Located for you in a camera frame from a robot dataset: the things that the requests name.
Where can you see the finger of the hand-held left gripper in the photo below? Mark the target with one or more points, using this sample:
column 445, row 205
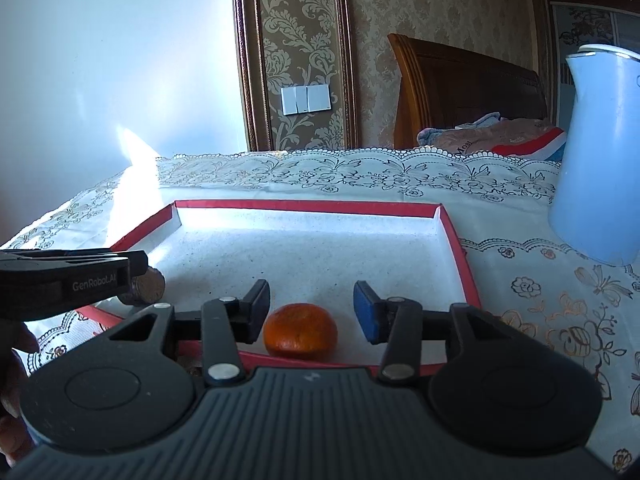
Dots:
column 60, row 261
column 60, row 292

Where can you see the white wall switch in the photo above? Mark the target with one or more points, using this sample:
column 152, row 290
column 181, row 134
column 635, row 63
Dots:
column 305, row 99

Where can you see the wooden bed headboard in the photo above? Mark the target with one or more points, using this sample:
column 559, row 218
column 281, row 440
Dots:
column 470, row 90

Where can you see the red-rimmed white tray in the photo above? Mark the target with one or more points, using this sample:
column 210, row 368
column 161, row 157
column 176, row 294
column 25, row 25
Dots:
column 310, row 250

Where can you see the pink printed blanket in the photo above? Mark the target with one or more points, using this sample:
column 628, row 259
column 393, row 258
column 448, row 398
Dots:
column 500, row 139

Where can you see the pale blue electric kettle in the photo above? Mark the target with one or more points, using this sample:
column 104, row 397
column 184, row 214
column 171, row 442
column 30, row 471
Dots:
column 595, row 160

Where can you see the brown kiwi fruit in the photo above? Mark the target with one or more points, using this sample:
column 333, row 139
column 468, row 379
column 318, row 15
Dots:
column 149, row 287

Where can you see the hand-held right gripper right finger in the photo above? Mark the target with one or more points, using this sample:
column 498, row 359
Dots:
column 366, row 312

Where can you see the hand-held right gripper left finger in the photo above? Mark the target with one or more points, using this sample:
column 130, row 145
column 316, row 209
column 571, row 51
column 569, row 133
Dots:
column 256, row 310

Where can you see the wooden framed wallpaper panel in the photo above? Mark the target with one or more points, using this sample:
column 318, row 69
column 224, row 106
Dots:
column 295, row 35

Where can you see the person's left hand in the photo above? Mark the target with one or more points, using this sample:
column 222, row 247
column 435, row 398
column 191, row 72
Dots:
column 14, row 342

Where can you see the wardrobe sliding door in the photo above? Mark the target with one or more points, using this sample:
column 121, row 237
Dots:
column 590, row 15

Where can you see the orange mandarin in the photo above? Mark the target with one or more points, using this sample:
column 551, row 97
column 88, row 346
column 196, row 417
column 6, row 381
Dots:
column 300, row 330

